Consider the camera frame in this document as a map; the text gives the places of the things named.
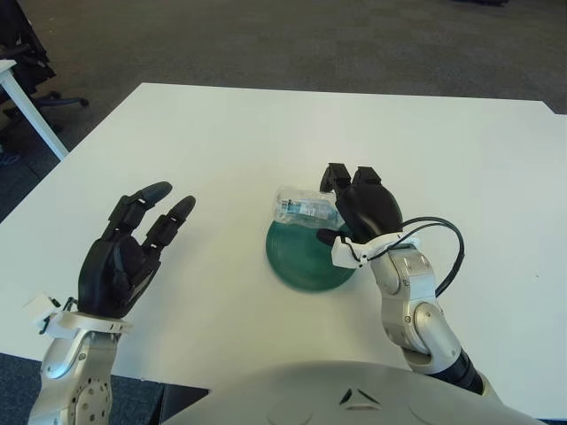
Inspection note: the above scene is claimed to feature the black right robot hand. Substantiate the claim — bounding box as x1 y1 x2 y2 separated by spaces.
315 162 405 247

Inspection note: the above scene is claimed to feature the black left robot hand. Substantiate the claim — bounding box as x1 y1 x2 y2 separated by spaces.
77 181 197 320

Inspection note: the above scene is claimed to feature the clear plastic bottle blue cap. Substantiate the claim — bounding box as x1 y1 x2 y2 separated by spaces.
272 185 349 227

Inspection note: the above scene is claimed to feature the green round plate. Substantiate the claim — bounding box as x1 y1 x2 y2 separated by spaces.
264 219 358 294

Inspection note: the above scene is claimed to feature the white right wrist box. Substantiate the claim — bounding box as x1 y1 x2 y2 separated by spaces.
330 236 377 270

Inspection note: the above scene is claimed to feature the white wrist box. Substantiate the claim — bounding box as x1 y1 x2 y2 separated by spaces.
330 236 377 270
21 294 58 333

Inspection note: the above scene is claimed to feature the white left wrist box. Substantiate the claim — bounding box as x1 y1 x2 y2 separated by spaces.
21 294 58 333

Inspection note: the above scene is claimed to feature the white side table leg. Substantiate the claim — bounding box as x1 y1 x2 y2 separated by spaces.
0 59 70 160

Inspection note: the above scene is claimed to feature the grey robot torso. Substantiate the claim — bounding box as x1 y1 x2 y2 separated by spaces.
161 360 540 425

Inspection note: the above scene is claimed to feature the black office chair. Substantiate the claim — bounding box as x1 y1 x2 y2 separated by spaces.
0 0 89 138

